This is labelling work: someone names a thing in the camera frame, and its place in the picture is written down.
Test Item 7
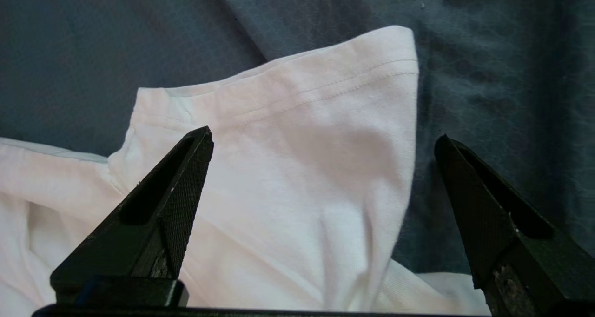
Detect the white t-shirt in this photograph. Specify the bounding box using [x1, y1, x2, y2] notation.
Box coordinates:
[0, 26, 491, 317]

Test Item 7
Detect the blue patterned bed sheet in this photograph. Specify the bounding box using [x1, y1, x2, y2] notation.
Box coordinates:
[0, 0, 595, 280]

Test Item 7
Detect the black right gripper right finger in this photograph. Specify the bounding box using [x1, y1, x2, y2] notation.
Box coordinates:
[434, 134, 595, 317]

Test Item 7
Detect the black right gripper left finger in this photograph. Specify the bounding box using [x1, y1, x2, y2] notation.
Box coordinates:
[50, 125, 214, 307]

